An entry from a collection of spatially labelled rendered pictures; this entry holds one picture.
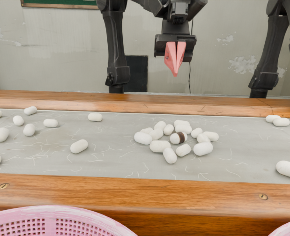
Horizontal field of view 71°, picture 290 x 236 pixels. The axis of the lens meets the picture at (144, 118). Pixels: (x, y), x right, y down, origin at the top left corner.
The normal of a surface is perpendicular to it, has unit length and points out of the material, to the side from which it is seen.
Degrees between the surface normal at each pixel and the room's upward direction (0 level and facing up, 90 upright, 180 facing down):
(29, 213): 75
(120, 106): 45
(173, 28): 40
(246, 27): 90
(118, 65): 82
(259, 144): 0
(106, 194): 0
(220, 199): 0
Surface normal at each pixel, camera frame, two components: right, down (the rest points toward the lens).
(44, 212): 0.10, 0.11
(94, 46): 0.00, 0.37
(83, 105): 0.00, -0.40
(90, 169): 0.03, -0.93
